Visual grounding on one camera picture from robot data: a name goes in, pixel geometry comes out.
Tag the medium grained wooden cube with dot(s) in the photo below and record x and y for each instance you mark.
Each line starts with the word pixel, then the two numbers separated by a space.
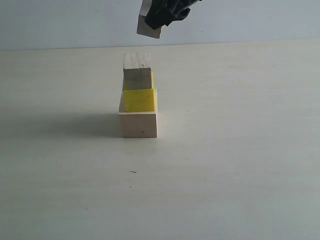
pixel 137 70

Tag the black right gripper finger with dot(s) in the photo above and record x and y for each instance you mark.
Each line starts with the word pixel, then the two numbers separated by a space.
pixel 164 12

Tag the yellow cube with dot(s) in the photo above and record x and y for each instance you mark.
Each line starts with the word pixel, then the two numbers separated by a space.
pixel 139 100

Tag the large light wooden cube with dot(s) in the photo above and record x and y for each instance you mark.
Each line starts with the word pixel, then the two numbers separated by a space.
pixel 138 124

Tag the small pale wooden cube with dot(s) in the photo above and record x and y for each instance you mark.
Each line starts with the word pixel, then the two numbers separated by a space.
pixel 142 28

